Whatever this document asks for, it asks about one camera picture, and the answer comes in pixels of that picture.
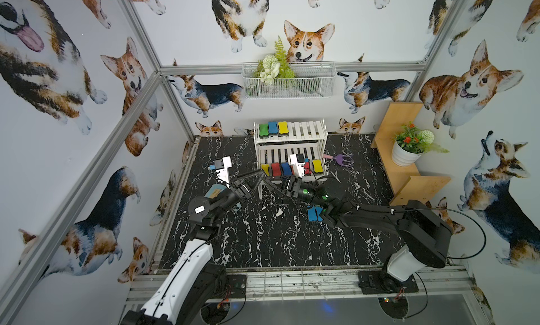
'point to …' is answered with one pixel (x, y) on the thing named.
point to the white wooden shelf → (309, 138)
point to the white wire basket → (311, 80)
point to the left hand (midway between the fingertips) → (263, 171)
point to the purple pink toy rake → (340, 159)
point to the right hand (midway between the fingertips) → (270, 174)
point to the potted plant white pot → (410, 143)
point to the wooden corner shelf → (403, 183)
